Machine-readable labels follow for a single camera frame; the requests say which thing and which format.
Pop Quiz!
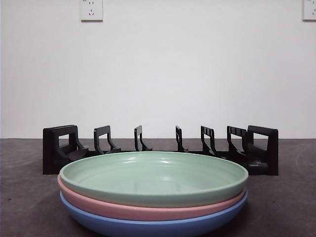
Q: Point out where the green plate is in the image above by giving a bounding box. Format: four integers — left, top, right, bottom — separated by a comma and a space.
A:
60, 151, 249, 208

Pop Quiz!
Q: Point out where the pink plate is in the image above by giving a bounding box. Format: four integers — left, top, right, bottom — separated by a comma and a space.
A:
57, 174, 248, 222

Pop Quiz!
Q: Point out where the blue plate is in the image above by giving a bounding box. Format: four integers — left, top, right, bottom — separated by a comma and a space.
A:
59, 190, 248, 237

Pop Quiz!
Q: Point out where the black plate rack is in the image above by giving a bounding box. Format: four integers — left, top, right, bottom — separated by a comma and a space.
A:
42, 124, 279, 176

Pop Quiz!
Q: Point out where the white wall socket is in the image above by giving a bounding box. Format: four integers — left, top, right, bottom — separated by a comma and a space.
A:
80, 0, 104, 22
302, 0, 316, 22

